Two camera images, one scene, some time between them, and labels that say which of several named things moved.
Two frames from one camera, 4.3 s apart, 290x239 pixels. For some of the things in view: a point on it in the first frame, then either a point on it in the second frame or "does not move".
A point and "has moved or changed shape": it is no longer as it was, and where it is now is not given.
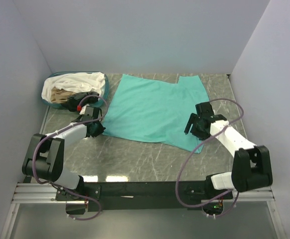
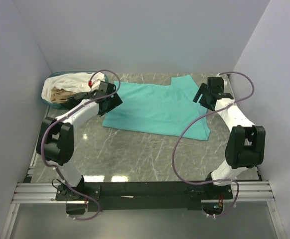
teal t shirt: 144,110 has moved or changed shape
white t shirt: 73,82 does not move
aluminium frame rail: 31,193 does not move
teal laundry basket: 62,105 does not move
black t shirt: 74,99 does not move
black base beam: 142,196 does not move
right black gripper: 194,119 -> 203,90
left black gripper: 100,130 -> 115,101
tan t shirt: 59,96 does not move
